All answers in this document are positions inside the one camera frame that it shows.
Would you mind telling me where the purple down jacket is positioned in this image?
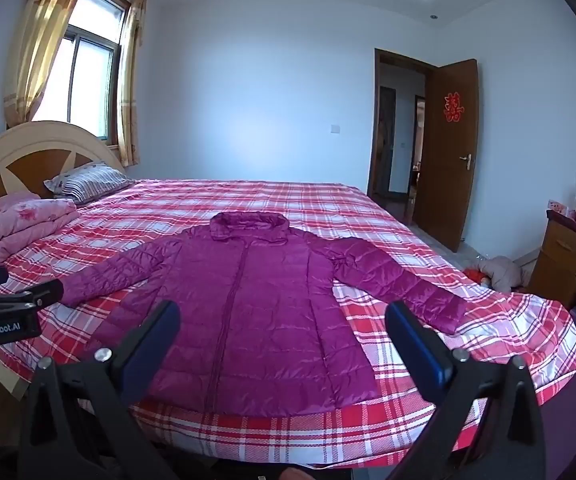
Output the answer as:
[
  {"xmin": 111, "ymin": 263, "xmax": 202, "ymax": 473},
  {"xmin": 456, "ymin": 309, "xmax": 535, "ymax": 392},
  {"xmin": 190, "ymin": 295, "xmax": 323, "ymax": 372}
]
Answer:
[{"xmin": 59, "ymin": 211, "xmax": 468, "ymax": 418}]

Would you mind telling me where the narrow yellow curtain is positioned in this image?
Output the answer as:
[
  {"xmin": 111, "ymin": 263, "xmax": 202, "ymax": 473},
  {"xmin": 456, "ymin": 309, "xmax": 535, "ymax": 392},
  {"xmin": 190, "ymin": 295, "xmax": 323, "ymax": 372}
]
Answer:
[{"xmin": 116, "ymin": 0, "xmax": 147, "ymax": 168}]

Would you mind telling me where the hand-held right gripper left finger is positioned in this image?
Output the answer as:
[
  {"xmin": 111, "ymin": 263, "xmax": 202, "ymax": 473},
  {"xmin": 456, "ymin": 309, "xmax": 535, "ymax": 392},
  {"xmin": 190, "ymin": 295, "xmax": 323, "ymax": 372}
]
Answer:
[{"xmin": 18, "ymin": 300, "xmax": 183, "ymax": 480}]

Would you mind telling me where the bed with red plaid sheet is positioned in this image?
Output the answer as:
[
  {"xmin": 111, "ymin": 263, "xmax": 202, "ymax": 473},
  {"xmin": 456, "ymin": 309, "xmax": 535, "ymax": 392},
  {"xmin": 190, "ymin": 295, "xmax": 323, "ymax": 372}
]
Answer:
[{"xmin": 0, "ymin": 177, "xmax": 576, "ymax": 468}]

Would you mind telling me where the cream and wood headboard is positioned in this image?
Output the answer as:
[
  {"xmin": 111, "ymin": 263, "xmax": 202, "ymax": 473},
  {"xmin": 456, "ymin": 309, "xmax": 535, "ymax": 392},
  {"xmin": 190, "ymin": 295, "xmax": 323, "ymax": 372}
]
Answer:
[{"xmin": 0, "ymin": 120, "xmax": 129, "ymax": 216}]

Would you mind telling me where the brown wooden door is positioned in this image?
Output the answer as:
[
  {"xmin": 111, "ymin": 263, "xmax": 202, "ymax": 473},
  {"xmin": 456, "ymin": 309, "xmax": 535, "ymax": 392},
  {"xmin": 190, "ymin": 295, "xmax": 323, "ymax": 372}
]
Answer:
[{"xmin": 412, "ymin": 59, "xmax": 479, "ymax": 253}]

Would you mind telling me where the red paper door decoration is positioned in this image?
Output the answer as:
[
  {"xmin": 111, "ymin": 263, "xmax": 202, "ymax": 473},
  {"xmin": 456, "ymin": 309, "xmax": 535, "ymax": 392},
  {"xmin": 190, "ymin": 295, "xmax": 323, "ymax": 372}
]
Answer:
[{"xmin": 442, "ymin": 91, "xmax": 464, "ymax": 122}]

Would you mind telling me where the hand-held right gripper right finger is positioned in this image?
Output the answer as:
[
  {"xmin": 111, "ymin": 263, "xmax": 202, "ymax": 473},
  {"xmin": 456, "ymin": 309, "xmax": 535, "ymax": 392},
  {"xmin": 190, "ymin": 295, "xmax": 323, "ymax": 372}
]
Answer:
[{"xmin": 385, "ymin": 300, "xmax": 548, "ymax": 480}]

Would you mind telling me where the window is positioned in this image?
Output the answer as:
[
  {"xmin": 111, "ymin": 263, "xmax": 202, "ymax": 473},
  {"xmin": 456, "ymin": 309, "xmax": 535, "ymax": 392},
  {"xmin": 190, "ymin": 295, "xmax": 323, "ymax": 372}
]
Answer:
[{"xmin": 28, "ymin": 0, "xmax": 131, "ymax": 148}]

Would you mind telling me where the wide yellow curtain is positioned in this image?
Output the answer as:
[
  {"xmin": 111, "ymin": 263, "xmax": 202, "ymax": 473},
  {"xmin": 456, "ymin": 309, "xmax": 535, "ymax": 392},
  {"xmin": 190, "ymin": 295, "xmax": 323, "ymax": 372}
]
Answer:
[{"xmin": 3, "ymin": 0, "xmax": 98, "ymax": 128}]

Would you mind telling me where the dark wooden door frame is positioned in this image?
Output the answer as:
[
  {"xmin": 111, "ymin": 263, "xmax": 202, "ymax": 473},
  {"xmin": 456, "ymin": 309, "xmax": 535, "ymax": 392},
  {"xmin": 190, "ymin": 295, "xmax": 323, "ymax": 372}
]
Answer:
[{"xmin": 366, "ymin": 48, "xmax": 438, "ymax": 211}]

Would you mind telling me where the striped pillow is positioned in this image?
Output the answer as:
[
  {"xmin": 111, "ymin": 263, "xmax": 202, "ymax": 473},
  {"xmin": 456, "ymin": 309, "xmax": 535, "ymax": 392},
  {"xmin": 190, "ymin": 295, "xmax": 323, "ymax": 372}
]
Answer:
[{"xmin": 44, "ymin": 161, "xmax": 136, "ymax": 206}]

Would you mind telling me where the wooden dresser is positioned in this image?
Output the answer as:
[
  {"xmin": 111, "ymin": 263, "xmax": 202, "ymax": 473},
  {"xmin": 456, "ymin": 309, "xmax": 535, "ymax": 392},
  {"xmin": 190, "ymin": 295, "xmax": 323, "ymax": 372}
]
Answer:
[{"xmin": 528, "ymin": 209, "xmax": 576, "ymax": 311}]

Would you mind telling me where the pink floral folded quilt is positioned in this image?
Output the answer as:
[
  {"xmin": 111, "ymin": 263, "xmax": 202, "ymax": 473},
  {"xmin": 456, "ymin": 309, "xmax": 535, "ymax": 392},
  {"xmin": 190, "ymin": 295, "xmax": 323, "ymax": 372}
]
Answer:
[{"xmin": 0, "ymin": 191, "xmax": 81, "ymax": 270}]

